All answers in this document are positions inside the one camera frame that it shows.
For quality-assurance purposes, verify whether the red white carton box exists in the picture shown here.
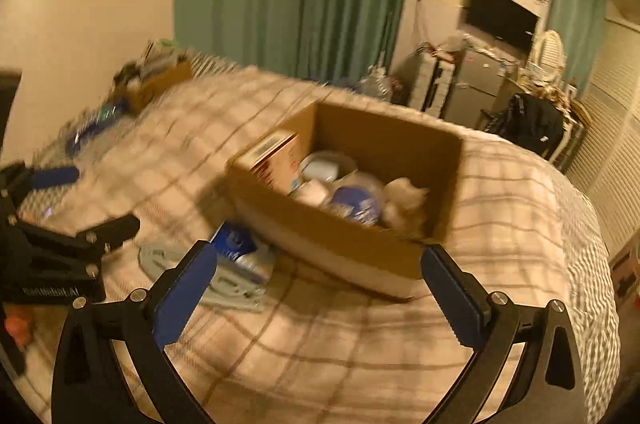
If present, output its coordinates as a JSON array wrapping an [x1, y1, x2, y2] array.
[[234, 129, 303, 196]]

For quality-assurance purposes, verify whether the white earbuds case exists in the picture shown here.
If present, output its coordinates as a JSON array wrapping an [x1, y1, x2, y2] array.
[[299, 150, 358, 182]]

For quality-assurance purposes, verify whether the blue lidded round container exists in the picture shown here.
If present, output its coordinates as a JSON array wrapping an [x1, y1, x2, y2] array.
[[326, 172, 385, 226]]

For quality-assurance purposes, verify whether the white tape roll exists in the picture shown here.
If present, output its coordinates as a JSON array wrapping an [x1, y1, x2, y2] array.
[[291, 179, 332, 207]]

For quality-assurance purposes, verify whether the person's left hand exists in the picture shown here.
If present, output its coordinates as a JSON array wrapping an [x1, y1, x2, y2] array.
[[2, 304, 35, 347]]

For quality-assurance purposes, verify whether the blue plastic bottle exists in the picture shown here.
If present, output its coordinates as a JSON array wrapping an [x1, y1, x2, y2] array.
[[65, 100, 127, 158]]

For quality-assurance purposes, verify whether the blue white packet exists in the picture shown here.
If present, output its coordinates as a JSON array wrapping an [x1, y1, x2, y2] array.
[[209, 220, 276, 285]]

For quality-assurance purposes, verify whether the small cardboard box with clutter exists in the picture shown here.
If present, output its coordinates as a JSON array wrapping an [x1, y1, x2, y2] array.
[[111, 38, 193, 115]]

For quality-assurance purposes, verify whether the white louvered wardrobe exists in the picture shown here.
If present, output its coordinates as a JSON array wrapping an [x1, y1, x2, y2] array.
[[567, 19, 639, 256]]

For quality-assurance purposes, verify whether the black bag on chair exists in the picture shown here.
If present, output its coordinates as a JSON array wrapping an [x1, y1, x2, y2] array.
[[485, 94, 564, 160]]

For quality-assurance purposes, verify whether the open brown cardboard box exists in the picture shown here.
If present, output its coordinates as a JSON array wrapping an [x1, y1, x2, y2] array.
[[224, 102, 462, 300]]

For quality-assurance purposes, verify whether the grey mini fridge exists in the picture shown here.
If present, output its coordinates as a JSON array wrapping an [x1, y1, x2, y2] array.
[[440, 49, 506, 128]]

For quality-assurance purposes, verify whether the clear water jug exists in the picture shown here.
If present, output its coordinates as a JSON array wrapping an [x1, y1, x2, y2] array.
[[356, 66, 393, 102]]

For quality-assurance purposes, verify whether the white round mirror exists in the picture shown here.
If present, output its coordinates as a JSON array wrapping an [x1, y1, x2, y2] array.
[[526, 30, 566, 86]]

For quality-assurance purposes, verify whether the white suitcase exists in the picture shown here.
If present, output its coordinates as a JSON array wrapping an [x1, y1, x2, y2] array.
[[408, 52, 454, 118]]

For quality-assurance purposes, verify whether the black wall television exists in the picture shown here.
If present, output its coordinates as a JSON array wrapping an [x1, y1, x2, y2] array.
[[465, 0, 539, 52]]

